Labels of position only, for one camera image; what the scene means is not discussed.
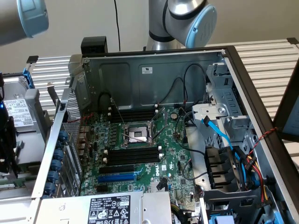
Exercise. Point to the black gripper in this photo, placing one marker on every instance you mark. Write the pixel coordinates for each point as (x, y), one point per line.
(7, 142)

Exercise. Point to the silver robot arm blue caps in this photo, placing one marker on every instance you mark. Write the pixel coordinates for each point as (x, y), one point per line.
(182, 14)

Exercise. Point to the green RAM stick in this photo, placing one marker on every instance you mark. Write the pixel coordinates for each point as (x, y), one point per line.
(8, 185)

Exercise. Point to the black RAM slot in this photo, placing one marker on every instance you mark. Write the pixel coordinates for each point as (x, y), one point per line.
(134, 116)
(133, 151)
(133, 109)
(133, 162)
(133, 154)
(135, 119)
(133, 158)
(133, 112)

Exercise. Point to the silver hard disk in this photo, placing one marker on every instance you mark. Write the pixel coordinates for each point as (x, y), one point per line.
(19, 105)

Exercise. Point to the blue round card latch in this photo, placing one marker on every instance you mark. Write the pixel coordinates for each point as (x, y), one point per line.
(56, 165)
(50, 187)
(53, 176)
(59, 155)
(63, 135)

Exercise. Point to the black table end cap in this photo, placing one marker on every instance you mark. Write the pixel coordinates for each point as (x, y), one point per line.
(32, 59)
(293, 40)

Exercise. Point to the grey power supply with label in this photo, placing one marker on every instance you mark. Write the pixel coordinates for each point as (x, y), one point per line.
(70, 207)

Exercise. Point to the short black expansion slot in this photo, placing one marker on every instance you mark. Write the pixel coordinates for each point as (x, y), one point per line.
(104, 189)

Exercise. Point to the long black expansion slot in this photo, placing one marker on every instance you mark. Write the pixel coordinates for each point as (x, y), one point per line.
(116, 169)

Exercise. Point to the long thin locking lever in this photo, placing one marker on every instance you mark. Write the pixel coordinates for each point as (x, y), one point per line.
(118, 113)

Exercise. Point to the blue expansion slot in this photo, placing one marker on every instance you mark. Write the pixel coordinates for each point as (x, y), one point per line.
(116, 178)

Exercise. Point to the short thin locking lever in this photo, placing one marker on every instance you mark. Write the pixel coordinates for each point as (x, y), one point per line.
(136, 138)

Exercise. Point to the CPU socket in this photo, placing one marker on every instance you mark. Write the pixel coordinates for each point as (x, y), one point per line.
(137, 135)

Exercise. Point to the black box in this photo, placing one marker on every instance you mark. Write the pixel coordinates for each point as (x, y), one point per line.
(93, 43)

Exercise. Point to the white sticker on case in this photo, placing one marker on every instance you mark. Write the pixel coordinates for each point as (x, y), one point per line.
(146, 70)

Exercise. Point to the green Dell motherboard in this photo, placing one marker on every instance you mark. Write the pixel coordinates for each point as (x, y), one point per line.
(172, 149)

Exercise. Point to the round coin battery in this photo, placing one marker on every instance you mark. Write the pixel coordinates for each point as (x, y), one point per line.
(173, 115)

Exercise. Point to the open grey PC case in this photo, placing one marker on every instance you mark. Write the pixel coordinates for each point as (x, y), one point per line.
(163, 79)

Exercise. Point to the black plastic fan shroud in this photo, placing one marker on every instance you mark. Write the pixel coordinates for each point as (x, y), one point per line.
(219, 168)

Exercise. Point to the metal disk bay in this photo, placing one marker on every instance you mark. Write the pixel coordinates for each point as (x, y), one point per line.
(224, 112)

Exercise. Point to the blue plastic latch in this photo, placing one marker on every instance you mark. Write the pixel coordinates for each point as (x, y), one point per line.
(222, 219)

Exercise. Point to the dark case side panel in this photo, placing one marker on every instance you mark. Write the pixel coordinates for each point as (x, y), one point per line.
(286, 109)

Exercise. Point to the blue plastic disk bracket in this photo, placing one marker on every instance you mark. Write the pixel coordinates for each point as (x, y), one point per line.
(28, 78)

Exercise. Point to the metal socket cover frame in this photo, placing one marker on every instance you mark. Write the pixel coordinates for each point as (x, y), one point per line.
(165, 116)

